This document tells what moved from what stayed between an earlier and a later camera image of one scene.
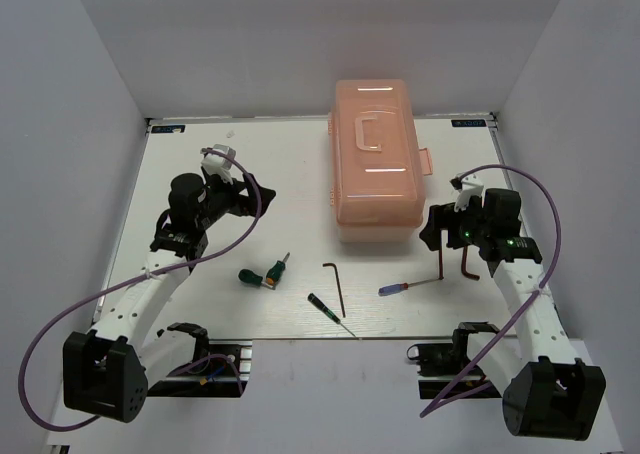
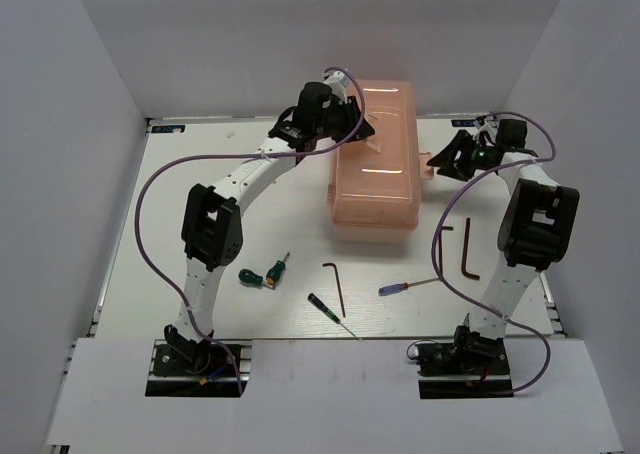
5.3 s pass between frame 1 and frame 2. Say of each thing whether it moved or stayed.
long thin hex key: stayed
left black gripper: moved
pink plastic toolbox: stayed
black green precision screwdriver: stayed
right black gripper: moved
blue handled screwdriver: stayed
